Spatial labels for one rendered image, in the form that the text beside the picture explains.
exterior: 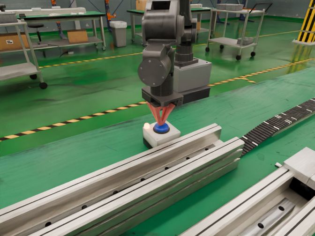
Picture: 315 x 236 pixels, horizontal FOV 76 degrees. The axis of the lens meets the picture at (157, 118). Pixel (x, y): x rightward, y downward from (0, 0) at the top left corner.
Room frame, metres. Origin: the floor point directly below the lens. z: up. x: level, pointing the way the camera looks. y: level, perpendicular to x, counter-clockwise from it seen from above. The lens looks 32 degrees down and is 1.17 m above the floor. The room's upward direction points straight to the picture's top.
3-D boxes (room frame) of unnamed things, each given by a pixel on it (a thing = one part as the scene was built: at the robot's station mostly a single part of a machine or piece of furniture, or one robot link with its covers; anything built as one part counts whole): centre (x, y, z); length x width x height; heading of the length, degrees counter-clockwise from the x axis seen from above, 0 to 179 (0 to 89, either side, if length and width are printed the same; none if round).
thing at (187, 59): (0.95, -0.12, 0.93); 0.12 x 0.09 x 0.08; 129
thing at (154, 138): (0.46, -0.02, 0.81); 0.10 x 0.08 x 0.06; 32
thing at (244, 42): (4.56, -1.62, 0.50); 1.03 x 0.55 x 1.01; 35
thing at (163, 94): (0.47, -0.01, 0.97); 0.10 x 0.07 x 0.07; 32
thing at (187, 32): (0.93, -0.12, 1.00); 0.09 x 0.05 x 0.10; 167
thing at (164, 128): (0.47, -0.01, 0.84); 0.04 x 0.04 x 0.02
